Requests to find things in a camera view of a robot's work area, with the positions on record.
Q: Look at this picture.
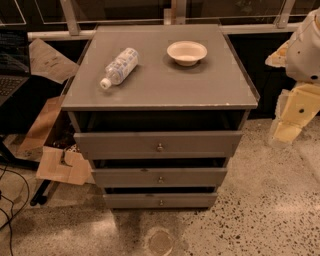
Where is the black cable on floor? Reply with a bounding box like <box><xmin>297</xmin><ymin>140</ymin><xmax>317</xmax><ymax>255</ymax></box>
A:
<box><xmin>0</xmin><ymin>159</ymin><xmax>31</xmax><ymax>256</ymax></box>

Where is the white paper bowl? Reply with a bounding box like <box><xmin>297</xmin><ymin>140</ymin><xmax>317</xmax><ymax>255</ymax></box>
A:
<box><xmin>167</xmin><ymin>41</ymin><xmax>207</xmax><ymax>67</ymax></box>

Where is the black stand leg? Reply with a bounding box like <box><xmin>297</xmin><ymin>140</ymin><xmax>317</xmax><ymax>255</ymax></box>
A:
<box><xmin>0</xmin><ymin>139</ymin><xmax>51</xmax><ymax>206</ymax></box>

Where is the grey drawer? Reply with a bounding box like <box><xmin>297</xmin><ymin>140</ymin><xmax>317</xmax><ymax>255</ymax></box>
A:
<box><xmin>92</xmin><ymin>168</ymin><xmax>227</xmax><ymax>188</ymax></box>
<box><xmin>74</xmin><ymin>131</ymin><xmax>242</xmax><ymax>160</ymax></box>
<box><xmin>104</xmin><ymin>193</ymin><xmax>217</xmax><ymax>209</ymax></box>

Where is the grey drawer cabinet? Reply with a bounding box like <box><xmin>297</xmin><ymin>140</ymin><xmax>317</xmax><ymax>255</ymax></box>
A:
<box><xmin>62</xmin><ymin>24</ymin><xmax>259</xmax><ymax>196</ymax></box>

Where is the white horizontal rail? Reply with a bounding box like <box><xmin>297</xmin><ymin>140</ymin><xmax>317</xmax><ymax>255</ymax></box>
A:
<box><xmin>28</xmin><ymin>22</ymin><xmax>301</xmax><ymax>41</ymax></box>

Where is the clear plastic water bottle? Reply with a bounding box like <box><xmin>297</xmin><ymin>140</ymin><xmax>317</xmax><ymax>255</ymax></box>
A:
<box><xmin>100</xmin><ymin>48</ymin><xmax>138</xmax><ymax>90</ymax></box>

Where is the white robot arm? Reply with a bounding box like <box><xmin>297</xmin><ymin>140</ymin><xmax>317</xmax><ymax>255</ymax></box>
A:
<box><xmin>265</xmin><ymin>7</ymin><xmax>320</xmax><ymax>144</ymax></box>

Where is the grey middle drawer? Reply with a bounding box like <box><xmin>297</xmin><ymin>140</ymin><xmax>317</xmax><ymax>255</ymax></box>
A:
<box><xmin>92</xmin><ymin>168</ymin><xmax>227</xmax><ymax>188</ymax></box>

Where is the black laptop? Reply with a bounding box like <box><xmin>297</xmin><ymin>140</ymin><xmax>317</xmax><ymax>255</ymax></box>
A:
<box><xmin>0</xmin><ymin>29</ymin><xmax>31</xmax><ymax>106</ymax></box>

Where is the open cardboard box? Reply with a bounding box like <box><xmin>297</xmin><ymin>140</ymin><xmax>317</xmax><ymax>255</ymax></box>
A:
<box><xmin>18</xmin><ymin>96</ymin><xmax>94</xmax><ymax>185</ymax></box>

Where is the grey bottom drawer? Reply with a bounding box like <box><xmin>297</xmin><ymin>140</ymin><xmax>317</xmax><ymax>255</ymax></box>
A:
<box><xmin>104</xmin><ymin>193</ymin><xmax>217</xmax><ymax>209</ymax></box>

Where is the grey top drawer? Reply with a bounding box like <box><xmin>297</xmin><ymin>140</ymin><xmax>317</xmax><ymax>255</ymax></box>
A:
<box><xmin>74</xmin><ymin>131</ymin><xmax>242</xmax><ymax>160</ymax></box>

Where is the crumpled brown paper sheet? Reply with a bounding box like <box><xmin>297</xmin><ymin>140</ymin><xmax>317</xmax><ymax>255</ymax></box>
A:
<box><xmin>29</xmin><ymin>39</ymin><xmax>79</xmax><ymax>84</ymax></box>

